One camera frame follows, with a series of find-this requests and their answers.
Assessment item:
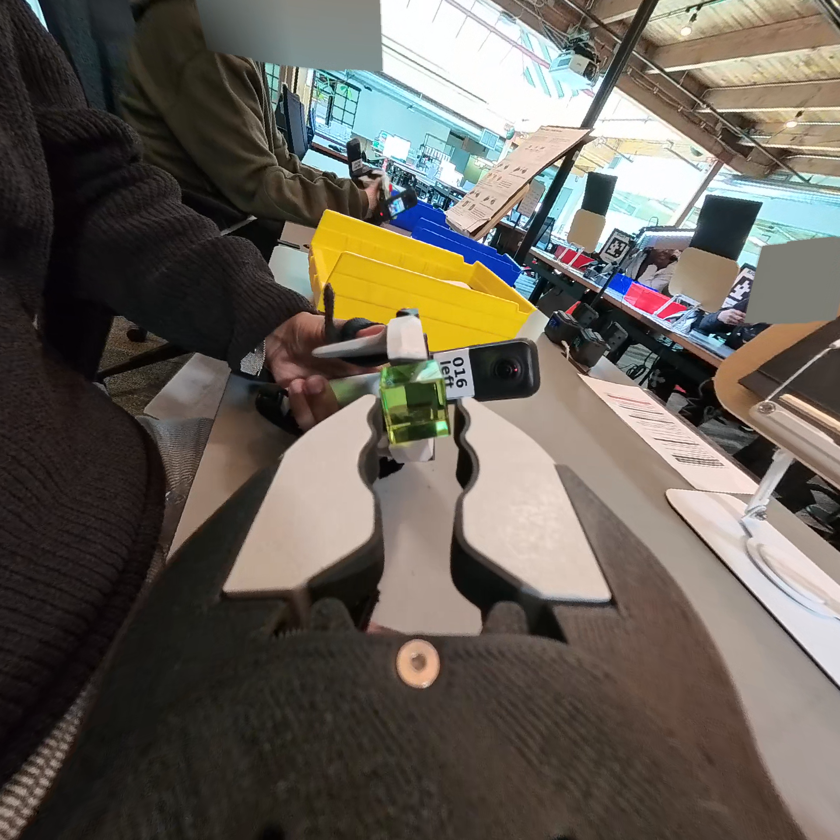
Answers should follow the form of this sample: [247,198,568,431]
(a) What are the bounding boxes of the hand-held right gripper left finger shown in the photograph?
[222,394,386,601]

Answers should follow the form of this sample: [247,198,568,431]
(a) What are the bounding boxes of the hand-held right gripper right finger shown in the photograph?
[451,397,614,605]

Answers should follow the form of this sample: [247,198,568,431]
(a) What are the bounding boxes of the yellow plastic bins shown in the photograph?
[307,209,538,353]

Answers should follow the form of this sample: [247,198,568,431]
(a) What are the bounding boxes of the green transparent cube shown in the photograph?
[378,359,454,445]

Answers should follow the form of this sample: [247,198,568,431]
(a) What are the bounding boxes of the person's left forearm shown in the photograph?
[39,108,317,376]

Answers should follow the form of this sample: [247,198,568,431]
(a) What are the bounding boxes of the person's left hand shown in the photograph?
[261,310,382,432]

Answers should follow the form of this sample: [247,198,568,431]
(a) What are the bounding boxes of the grey striped shirt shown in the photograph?
[0,412,215,824]

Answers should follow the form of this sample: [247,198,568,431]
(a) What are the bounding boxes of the red plastic bin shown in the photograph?
[622,280,688,320]

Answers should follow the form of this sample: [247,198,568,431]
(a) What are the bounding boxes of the printed paper sheet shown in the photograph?
[577,374,759,494]

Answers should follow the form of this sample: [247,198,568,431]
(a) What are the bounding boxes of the white tablet stand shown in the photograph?
[666,341,840,689]

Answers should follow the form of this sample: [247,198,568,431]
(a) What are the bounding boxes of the printed cardboard sign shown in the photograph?
[445,125,593,242]

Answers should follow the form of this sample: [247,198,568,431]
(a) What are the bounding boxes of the background display board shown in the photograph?
[675,195,764,314]

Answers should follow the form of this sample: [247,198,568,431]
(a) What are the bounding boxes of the ceiling projector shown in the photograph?
[549,34,602,85]

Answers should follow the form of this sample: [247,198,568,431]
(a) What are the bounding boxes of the black metal post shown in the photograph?
[525,0,660,263]

